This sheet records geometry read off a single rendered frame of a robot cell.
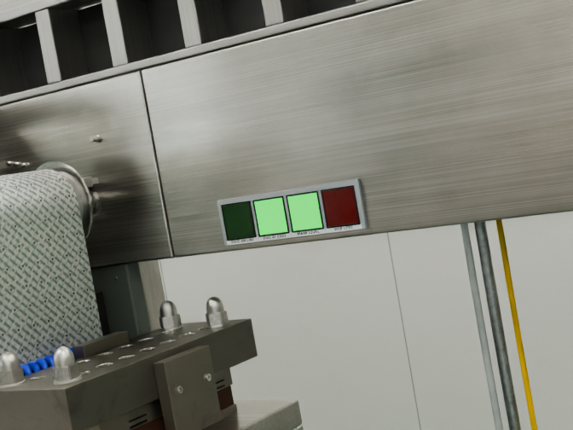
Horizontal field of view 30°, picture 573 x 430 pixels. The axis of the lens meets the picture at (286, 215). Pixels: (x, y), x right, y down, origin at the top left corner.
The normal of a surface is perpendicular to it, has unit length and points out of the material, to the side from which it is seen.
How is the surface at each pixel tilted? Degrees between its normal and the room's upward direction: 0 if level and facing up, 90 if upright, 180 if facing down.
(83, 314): 90
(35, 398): 90
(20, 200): 69
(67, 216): 90
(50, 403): 90
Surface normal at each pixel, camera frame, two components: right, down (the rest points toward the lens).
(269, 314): -0.55, 0.14
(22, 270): 0.81, -0.11
